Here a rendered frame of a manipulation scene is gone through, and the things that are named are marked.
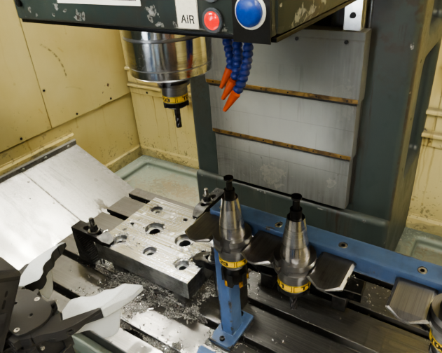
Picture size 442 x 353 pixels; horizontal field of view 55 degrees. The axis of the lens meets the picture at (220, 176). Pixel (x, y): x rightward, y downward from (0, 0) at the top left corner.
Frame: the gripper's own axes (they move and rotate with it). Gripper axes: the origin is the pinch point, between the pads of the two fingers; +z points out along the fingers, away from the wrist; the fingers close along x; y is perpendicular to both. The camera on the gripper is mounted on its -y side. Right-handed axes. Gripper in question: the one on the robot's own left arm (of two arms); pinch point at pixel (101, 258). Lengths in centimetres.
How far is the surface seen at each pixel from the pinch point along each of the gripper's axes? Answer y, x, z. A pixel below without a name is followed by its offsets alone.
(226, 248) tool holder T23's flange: 9.1, 6.0, 18.3
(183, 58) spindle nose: -16.3, -10.0, 31.0
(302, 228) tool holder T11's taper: 1.8, 17.9, 20.4
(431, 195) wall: 52, 21, 120
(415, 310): 8.4, 34.0, 20.3
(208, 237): 8.4, 2.4, 18.3
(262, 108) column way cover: 12, -23, 78
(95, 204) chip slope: 58, -89, 58
